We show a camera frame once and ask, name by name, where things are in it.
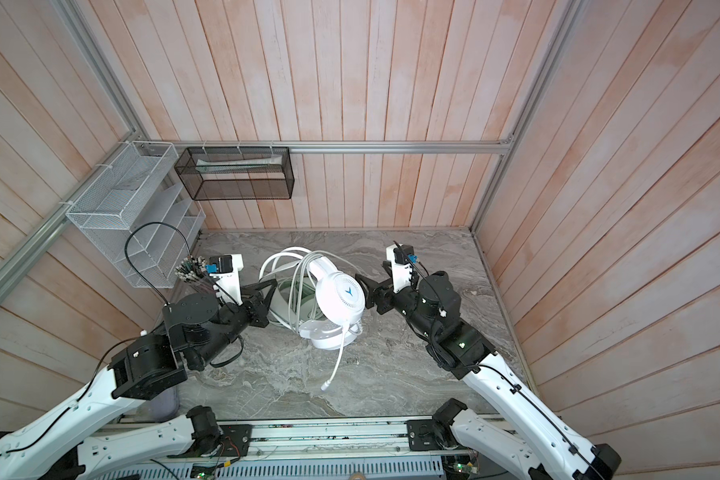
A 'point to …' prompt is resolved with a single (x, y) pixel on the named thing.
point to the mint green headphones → (280, 307)
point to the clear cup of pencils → (191, 268)
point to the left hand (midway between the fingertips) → (278, 290)
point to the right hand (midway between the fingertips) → (373, 270)
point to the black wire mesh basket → (237, 173)
